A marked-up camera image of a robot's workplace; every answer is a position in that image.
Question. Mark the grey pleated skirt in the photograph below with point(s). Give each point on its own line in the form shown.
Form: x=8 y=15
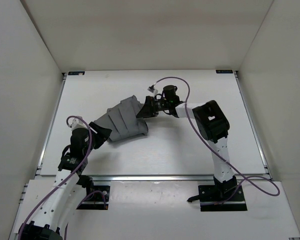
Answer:
x=122 y=120

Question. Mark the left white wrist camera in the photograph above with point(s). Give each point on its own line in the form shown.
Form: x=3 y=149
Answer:
x=76 y=124

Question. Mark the left blue table label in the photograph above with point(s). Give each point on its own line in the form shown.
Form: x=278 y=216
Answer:
x=76 y=73

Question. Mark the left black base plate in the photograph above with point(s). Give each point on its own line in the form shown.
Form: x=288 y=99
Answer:
x=99 y=200

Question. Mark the blue table label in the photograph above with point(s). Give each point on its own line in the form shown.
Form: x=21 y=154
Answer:
x=76 y=73
x=224 y=71

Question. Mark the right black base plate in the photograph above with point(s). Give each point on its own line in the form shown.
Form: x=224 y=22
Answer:
x=210 y=200

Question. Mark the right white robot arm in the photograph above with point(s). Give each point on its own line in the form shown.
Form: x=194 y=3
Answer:
x=212 y=125

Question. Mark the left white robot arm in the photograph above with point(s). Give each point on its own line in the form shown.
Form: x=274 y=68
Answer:
x=50 y=217

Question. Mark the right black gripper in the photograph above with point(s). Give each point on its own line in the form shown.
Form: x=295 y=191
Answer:
x=149 y=108

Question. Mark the right blue table label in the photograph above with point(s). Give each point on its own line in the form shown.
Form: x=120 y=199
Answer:
x=224 y=71

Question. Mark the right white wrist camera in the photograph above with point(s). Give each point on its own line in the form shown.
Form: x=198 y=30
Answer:
x=152 y=90

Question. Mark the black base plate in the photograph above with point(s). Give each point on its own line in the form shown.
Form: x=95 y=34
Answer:
x=99 y=200
x=210 y=200

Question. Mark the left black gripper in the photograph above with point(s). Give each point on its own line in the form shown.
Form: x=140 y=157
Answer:
x=102 y=134

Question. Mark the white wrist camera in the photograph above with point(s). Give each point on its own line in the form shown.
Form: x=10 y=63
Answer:
x=152 y=90
x=76 y=124

